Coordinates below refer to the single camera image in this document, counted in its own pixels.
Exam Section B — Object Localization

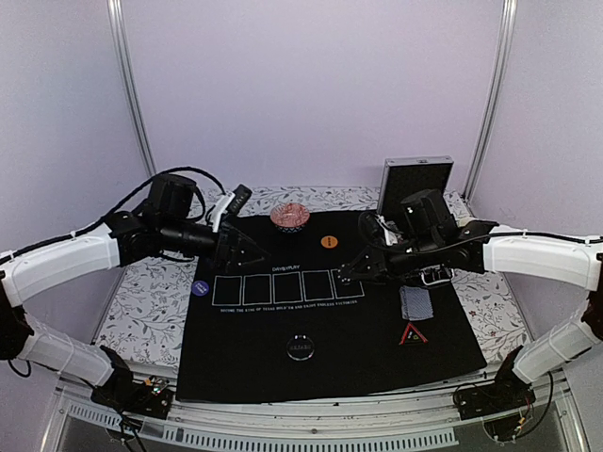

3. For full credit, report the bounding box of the aluminium poker chip case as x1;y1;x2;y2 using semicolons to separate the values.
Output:
377;155;453;218

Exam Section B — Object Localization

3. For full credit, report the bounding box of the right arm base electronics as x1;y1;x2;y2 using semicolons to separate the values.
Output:
452;376;536;443

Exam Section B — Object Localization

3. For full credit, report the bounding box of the red black triangle card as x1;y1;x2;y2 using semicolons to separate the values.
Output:
399;322;429;346

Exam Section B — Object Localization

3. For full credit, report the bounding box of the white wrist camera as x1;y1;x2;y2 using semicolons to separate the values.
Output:
206;185;253;233
376;215;404;247

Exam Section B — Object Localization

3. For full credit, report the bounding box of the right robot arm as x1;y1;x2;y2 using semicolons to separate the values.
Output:
336;189;602;411

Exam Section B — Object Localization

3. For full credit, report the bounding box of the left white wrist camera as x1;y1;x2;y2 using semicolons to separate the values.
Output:
206;185;253;233

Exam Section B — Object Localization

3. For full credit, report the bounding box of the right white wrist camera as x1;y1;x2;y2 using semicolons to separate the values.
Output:
376;215;404;247

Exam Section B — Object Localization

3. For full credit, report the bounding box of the patterned small bowl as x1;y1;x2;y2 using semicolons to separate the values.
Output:
269;202;310;234

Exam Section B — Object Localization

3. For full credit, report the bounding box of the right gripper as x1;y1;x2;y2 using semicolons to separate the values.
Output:
344;232;442;286

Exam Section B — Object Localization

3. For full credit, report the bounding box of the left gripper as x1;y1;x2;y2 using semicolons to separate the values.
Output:
161;218;273;276

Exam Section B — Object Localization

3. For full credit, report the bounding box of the black poker mat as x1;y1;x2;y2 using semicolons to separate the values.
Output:
176;211;486;403

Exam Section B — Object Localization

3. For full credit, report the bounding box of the left aluminium frame post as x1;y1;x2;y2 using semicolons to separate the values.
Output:
106;0;157;177

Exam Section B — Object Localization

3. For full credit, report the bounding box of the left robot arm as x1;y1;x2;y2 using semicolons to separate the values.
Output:
1;167;269;409

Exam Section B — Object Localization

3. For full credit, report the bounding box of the right aluminium frame post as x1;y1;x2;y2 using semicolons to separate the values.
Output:
463;0;518;202

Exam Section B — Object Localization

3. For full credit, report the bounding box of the aluminium frame post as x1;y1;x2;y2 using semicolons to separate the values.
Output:
106;0;157;177
463;0;518;202

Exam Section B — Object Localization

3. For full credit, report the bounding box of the clear dealer button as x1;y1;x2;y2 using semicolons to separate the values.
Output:
285;334;315;362

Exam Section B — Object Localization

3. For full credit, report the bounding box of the blue playing card deck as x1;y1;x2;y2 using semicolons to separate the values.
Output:
399;286;433;321

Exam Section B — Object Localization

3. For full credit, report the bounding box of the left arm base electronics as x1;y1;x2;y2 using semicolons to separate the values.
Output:
90;365;173;420

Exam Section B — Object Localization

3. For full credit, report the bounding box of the purple small blind button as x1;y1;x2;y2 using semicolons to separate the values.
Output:
191;280;211;297

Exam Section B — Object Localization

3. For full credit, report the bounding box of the left black cable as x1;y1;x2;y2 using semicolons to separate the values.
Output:
0;167;225;265

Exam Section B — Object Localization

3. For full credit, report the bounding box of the orange big blind button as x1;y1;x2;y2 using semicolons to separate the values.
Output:
320;235;338;250

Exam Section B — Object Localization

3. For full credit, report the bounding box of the front aluminium rail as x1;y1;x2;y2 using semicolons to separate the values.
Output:
41;366;594;451

